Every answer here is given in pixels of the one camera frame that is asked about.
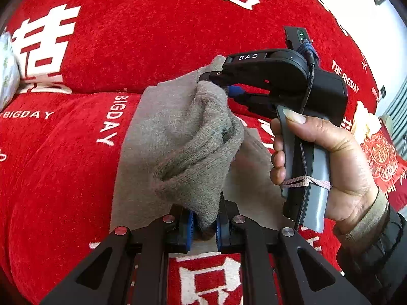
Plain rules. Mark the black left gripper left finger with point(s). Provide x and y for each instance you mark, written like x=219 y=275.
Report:
x=129 y=266

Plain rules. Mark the red wedding bed cover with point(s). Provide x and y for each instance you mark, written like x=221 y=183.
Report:
x=59 y=159

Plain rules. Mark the grey knitted garment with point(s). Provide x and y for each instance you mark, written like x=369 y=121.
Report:
x=185 y=146

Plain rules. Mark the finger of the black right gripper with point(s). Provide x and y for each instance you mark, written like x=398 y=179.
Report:
x=226 y=78
x=246 y=103

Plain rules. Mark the dark jacket right forearm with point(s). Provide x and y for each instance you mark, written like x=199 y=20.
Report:
x=373 y=254

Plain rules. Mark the red wedding pillow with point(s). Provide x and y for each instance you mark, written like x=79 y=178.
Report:
x=86 y=46

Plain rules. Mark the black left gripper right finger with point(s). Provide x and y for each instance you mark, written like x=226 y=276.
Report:
x=279 y=266

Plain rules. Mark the right hand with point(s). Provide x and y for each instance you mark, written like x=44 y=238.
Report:
x=353 y=189

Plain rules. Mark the floral light blue quilt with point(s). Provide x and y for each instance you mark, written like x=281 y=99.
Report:
x=9 y=71

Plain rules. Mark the cream red embroidered cushion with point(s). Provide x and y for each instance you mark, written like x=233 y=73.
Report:
x=385 y=164

